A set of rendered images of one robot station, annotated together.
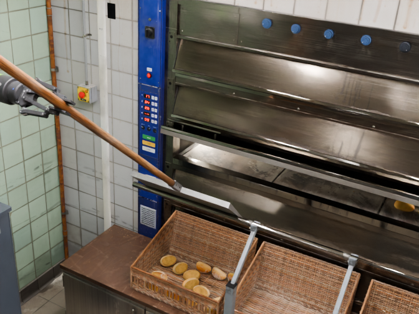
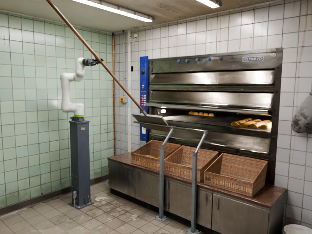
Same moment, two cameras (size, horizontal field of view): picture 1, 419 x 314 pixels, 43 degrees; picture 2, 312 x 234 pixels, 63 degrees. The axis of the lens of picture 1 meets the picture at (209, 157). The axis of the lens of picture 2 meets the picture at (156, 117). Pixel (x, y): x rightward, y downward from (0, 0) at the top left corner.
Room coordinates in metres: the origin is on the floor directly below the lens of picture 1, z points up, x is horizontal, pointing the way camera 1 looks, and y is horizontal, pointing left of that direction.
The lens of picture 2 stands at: (-1.04, -0.79, 1.67)
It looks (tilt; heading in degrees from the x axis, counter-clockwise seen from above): 7 degrees down; 14
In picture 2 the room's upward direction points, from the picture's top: straight up
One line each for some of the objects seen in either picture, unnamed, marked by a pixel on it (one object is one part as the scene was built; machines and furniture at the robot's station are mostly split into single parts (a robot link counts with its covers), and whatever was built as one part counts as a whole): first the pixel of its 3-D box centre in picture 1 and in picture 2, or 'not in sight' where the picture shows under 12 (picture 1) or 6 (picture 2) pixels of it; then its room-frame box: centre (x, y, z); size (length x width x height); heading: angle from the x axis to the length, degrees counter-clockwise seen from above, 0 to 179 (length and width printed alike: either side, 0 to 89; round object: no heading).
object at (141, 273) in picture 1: (194, 262); (155, 153); (2.43, 0.04, 0.72); 0.56 x 0.49 x 0.28; 63
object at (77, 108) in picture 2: not in sight; (77, 109); (2.08, 1.07, 1.36); 0.16 x 0.13 x 0.19; 124
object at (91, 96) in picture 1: (86, 93); (123, 99); (3.05, 0.77, 1.46); 0.10 x 0.07 x 0.10; 63
